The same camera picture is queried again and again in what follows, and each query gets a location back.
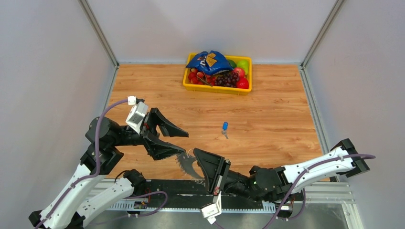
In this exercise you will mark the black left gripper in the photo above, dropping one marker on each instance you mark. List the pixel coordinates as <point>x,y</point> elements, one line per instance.
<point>160,150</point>

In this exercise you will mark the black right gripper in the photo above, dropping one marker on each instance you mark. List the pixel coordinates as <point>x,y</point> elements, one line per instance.
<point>211,165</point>

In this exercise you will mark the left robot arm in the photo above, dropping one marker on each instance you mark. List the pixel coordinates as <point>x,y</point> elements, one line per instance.
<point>102,155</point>

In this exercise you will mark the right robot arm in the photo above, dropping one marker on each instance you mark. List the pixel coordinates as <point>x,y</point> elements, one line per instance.
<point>274,184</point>

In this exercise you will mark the silver key with blue tag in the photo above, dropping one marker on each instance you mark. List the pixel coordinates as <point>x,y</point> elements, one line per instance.
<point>224,129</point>

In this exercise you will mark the yellow plastic bin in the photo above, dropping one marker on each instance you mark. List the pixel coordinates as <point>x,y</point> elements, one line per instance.
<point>219,89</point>

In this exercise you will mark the red cherry cluster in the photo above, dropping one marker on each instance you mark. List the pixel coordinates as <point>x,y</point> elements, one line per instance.
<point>201,78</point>

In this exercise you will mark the purple grape bunch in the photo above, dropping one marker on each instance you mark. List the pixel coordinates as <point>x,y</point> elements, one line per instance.
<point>228,79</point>

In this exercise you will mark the red tomato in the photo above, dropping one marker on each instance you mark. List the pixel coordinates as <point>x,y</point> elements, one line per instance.
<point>242,83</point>

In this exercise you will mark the blue chips bag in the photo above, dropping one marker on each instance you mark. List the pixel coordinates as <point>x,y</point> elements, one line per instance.
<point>210,63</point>

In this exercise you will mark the red apple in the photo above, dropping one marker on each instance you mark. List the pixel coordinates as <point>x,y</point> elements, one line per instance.
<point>239,72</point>

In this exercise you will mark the dark green avocado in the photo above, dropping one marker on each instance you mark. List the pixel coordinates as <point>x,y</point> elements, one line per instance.
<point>232,63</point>

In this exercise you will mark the green apple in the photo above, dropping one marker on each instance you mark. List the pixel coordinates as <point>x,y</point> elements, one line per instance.
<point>244,64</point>

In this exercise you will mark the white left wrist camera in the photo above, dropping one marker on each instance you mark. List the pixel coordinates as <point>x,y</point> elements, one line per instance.
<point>137,113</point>

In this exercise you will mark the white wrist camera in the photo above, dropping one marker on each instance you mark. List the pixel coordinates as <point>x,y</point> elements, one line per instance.
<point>137,113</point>
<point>211,210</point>

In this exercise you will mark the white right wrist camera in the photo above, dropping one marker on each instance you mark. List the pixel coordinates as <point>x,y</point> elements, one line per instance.
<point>211,210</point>

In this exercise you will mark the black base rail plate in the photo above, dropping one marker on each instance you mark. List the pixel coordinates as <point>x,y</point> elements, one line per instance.
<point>187,194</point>

